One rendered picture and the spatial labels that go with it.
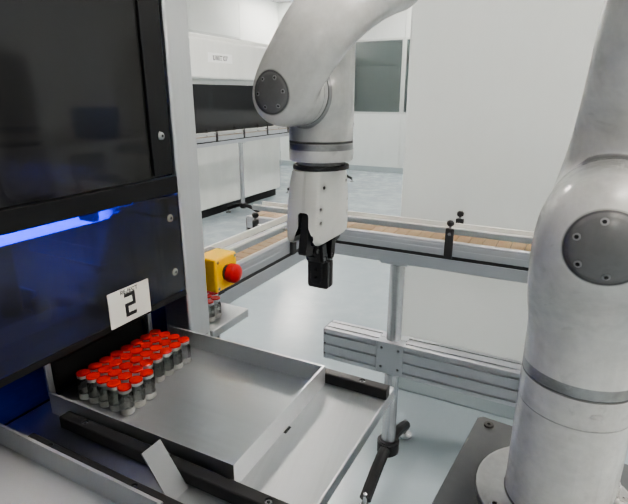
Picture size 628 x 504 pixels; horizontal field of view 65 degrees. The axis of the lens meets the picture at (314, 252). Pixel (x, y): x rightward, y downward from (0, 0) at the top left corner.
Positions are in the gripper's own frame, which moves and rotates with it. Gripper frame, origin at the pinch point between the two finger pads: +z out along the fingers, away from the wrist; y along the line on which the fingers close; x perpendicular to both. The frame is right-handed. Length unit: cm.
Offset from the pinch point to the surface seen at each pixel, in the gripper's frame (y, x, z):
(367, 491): -67, -16, 103
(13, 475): 31.3, -28.0, 22.2
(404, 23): -796, -250, -135
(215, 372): -0.3, -20.6, 22.2
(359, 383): -6.3, 4.0, 20.5
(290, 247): -63, -42, 20
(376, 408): -3.8, 8.0, 22.4
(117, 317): 9.9, -31.2, 9.7
